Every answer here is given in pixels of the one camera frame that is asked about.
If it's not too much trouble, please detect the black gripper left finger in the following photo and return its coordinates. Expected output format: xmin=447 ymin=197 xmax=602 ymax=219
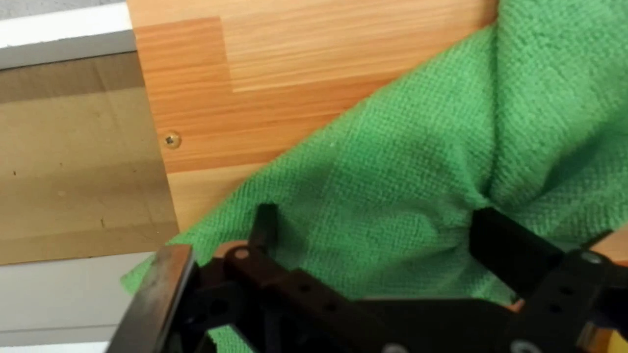
xmin=221 ymin=203 xmax=368 ymax=330

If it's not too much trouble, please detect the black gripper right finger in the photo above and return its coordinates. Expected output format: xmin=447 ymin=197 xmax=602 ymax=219
xmin=468 ymin=207 xmax=619 ymax=353

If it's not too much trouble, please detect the green microfibre towel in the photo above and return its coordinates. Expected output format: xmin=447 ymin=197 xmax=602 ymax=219
xmin=117 ymin=0 xmax=628 ymax=353

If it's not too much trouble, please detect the wooden cutting board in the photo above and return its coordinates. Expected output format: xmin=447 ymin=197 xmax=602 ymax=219
xmin=125 ymin=0 xmax=628 ymax=268

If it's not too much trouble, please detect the white toy sink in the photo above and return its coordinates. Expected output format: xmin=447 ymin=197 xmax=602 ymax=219
xmin=0 ymin=0 xmax=182 ymax=353

